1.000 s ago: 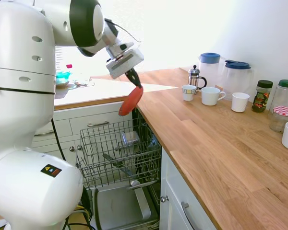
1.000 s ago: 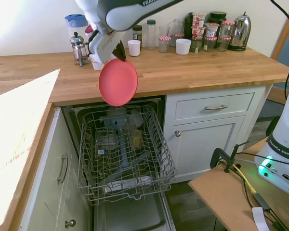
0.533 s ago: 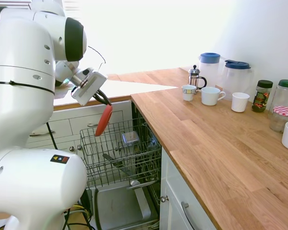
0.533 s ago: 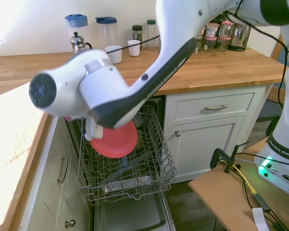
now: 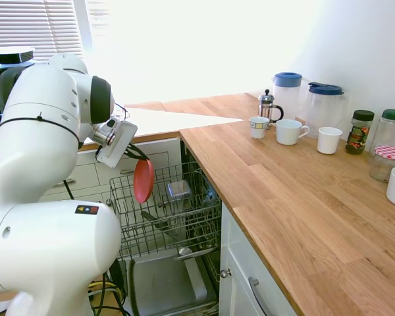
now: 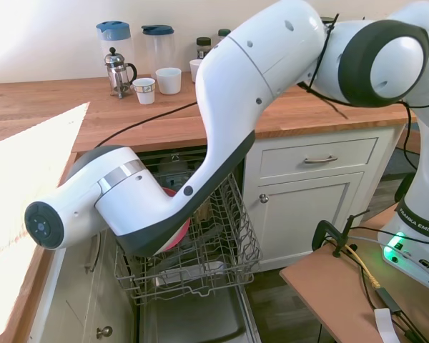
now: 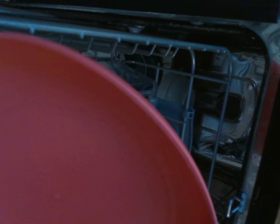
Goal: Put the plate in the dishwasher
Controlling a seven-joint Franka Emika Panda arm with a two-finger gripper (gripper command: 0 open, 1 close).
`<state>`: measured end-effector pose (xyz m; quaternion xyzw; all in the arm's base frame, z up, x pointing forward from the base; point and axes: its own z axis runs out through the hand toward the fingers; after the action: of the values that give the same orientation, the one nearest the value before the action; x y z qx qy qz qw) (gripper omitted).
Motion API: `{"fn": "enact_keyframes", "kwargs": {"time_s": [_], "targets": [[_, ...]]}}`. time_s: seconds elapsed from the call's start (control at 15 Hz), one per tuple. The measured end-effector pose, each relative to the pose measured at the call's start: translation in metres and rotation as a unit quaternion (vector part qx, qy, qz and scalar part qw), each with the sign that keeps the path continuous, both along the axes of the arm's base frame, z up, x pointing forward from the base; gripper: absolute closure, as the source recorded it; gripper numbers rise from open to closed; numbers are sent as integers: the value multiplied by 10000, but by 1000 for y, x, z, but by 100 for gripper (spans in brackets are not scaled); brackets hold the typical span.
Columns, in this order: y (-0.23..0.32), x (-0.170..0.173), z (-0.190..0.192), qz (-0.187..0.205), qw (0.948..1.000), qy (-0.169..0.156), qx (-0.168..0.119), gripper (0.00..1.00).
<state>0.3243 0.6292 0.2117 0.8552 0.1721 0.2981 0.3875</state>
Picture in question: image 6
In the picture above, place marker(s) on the red plate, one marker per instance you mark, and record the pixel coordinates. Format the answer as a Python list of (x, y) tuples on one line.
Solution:
[(180, 236)]

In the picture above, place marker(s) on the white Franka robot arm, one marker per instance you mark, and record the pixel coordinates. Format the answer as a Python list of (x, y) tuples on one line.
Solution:
[(257, 71)]

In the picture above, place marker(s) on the steel dishwasher door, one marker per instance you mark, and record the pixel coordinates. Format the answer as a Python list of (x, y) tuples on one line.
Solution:
[(193, 314)]

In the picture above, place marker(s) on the round metal cabinet knob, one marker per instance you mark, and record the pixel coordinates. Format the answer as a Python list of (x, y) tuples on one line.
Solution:
[(263, 198), (104, 332)]

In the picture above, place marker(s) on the white cup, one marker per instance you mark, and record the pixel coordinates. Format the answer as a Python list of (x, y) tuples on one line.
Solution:
[(168, 82), (194, 71)]

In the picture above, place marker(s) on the white cabinet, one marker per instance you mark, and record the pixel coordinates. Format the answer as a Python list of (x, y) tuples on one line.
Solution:
[(78, 303), (307, 214)]

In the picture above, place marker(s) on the white ceramic mug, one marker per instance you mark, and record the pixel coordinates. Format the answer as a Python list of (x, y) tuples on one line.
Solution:
[(143, 91)]

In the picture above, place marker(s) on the black screw clamp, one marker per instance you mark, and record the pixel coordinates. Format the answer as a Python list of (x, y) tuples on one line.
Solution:
[(320, 228)]

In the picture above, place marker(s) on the spice jar black lid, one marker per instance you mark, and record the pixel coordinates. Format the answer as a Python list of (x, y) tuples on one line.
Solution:
[(203, 48)]

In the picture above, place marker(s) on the pitcher with dark blue lid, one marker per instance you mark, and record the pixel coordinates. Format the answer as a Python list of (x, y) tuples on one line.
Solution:
[(159, 53)]

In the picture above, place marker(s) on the glass French press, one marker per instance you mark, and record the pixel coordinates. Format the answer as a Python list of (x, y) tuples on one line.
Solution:
[(118, 75)]

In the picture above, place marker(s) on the glass jar green lid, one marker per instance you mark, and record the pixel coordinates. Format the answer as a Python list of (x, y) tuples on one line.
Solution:
[(223, 34)]

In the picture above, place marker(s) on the thin black clamp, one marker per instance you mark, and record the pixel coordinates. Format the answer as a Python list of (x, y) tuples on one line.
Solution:
[(349, 223)]

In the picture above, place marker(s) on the wooden mounting board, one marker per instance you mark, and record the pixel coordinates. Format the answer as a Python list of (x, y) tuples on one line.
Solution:
[(325, 278)]

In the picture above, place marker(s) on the pitcher with light blue lid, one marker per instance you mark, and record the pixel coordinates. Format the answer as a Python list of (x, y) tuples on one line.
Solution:
[(114, 39)]

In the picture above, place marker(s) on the white paper tag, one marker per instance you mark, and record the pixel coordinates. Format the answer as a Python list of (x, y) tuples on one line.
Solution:
[(386, 325)]

